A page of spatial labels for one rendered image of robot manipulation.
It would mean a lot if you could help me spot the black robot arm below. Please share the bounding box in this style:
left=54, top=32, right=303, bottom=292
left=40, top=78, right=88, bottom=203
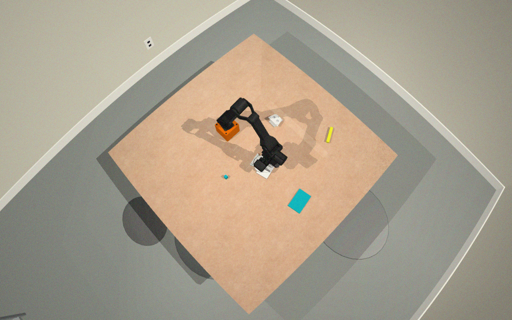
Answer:
left=216, top=97, right=288, bottom=168

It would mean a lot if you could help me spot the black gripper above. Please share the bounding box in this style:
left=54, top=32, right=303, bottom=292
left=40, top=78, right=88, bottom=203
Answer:
left=254, top=144, right=283, bottom=172

